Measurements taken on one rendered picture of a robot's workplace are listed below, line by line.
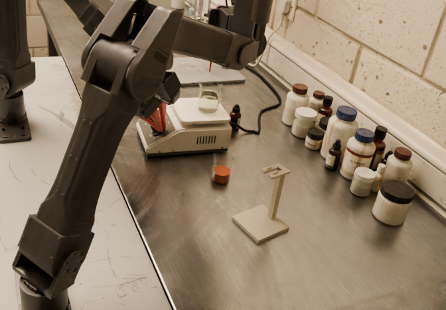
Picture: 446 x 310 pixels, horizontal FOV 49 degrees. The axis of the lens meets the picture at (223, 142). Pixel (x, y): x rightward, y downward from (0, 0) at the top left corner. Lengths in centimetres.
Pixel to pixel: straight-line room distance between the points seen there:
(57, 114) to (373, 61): 81
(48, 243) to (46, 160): 45
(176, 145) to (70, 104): 35
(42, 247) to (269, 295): 37
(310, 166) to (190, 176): 30
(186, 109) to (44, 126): 34
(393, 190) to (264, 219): 27
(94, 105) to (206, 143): 53
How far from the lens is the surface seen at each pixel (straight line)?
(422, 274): 100
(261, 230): 95
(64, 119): 128
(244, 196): 104
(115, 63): 64
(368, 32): 136
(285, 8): 163
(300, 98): 132
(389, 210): 106
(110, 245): 90
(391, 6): 130
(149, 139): 113
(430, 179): 118
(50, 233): 68
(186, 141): 112
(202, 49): 75
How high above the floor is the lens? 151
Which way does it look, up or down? 30 degrees down
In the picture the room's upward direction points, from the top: 8 degrees clockwise
